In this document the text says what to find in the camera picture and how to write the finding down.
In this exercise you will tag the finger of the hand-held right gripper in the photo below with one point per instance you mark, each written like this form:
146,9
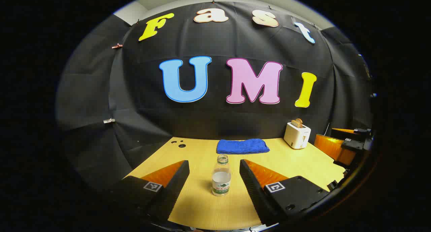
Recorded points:
343,133
333,147

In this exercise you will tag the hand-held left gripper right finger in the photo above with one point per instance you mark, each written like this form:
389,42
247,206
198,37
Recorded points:
252,185

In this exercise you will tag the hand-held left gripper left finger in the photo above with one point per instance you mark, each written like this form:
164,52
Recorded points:
175,188

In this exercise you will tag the clear plastic water bottle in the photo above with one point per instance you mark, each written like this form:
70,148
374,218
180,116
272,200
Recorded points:
221,178

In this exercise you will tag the white toaster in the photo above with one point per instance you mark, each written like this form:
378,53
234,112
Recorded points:
296,137

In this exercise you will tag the blue towel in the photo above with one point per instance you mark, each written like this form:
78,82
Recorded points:
242,146

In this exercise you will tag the toasted bread slice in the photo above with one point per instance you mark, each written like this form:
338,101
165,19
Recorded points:
297,123

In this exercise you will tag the silver metal clip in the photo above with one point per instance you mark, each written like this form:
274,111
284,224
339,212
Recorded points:
108,120

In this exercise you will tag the copper metal clip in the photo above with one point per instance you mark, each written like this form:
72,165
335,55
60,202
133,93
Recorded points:
117,45

